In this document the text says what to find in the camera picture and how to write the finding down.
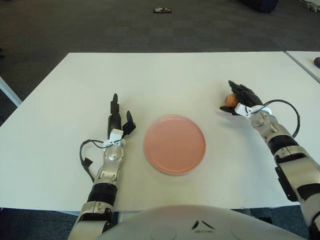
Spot grey robot torso shell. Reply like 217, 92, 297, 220
97, 204, 315, 240

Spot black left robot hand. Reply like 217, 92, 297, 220
107, 93, 137, 137

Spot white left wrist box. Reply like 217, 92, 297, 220
103, 128, 125, 149

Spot dark bulky floor object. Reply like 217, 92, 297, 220
239, 0, 279, 14

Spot yellow-red apple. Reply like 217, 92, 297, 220
224, 93, 239, 108

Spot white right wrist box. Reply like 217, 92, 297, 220
234, 102, 254, 119

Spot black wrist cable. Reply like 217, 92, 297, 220
79, 139, 109, 182
251, 99, 301, 139

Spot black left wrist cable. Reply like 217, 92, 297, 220
79, 139, 109, 182

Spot round pink plate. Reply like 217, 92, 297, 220
143, 114, 207, 175

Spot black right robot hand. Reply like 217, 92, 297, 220
219, 79, 265, 116

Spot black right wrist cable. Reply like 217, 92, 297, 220
251, 99, 301, 139

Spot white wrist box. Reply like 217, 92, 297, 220
103, 128, 125, 149
234, 102, 254, 119

